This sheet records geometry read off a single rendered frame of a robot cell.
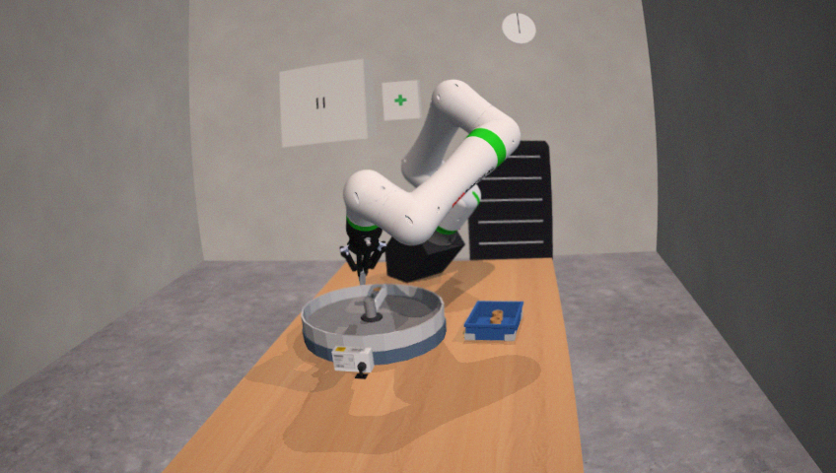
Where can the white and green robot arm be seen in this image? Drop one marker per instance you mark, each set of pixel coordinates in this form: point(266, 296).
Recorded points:
point(433, 212)

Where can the blue crate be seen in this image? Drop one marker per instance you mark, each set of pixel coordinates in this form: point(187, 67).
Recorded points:
point(477, 327)

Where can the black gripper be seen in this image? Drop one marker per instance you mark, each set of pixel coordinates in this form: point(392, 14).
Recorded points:
point(368, 261)

